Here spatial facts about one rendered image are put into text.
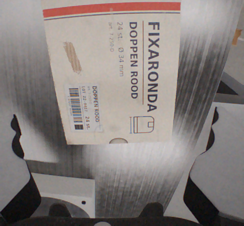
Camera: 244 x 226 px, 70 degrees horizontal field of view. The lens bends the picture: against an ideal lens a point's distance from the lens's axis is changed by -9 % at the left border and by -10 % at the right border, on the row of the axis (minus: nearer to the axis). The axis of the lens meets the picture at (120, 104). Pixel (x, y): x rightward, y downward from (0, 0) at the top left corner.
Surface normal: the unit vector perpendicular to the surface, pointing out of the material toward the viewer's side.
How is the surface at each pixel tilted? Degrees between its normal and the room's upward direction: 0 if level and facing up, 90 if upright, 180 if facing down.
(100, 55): 0
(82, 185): 90
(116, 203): 0
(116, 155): 0
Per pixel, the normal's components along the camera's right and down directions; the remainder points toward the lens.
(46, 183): 0.08, -0.88
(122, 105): 0.00, 0.46
